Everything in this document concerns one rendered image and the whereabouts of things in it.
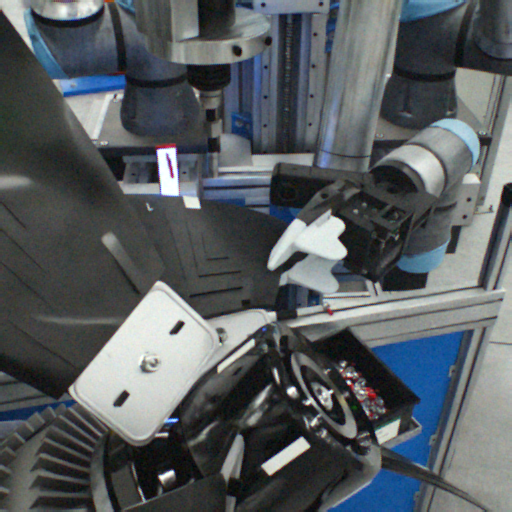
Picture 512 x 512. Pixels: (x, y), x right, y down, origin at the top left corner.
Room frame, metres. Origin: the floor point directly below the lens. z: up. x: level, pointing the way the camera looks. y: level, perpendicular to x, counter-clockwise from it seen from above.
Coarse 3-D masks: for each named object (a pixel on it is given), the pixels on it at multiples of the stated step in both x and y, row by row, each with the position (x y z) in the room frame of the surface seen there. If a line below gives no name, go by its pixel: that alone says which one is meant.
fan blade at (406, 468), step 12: (384, 456) 0.35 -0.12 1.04; (396, 456) 0.40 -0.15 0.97; (384, 468) 0.30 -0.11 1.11; (396, 468) 0.30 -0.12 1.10; (408, 468) 0.33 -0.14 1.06; (420, 468) 0.36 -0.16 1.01; (420, 480) 0.30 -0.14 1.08; (432, 480) 0.31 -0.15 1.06; (444, 480) 0.37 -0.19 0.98; (456, 492) 0.31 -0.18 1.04; (480, 504) 0.32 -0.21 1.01
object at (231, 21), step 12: (204, 0) 0.34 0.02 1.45; (216, 0) 0.34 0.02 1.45; (228, 0) 0.34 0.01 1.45; (204, 12) 0.34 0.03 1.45; (216, 12) 0.34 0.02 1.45; (228, 12) 0.34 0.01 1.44; (204, 24) 0.34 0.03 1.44; (216, 24) 0.34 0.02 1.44; (228, 24) 0.34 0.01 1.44; (192, 72) 0.34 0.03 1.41; (204, 72) 0.34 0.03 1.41; (216, 72) 0.34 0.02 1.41; (228, 72) 0.35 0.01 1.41; (192, 84) 0.34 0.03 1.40; (204, 84) 0.34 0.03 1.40; (216, 84) 0.34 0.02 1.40; (228, 84) 0.35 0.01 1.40
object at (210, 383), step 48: (288, 336) 0.31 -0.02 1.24; (240, 384) 0.25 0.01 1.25; (288, 384) 0.24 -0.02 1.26; (336, 384) 0.30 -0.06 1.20; (192, 432) 0.24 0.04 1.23; (240, 432) 0.23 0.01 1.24; (288, 432) 0.22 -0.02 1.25; (336, 432) 0.24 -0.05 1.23; (144, 480) 0.22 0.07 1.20; (192, 480) 0.23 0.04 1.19; (288, 480) 0.21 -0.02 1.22; (336, 480) 0.21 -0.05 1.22
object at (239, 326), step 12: (240, 312) 0.39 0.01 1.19; (252, 312) 0.39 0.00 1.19; (264, 312) 0.38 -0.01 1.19; (216, 324) 0.37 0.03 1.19; (228, 324) 0.37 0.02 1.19; (240, 324) 0.37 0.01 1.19; (252, 324) 0.37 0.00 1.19; (228, 336) 0.36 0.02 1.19; (240, 336) 0.36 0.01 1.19; (228, 348) 0.34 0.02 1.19; (216, 360) 0.33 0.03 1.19
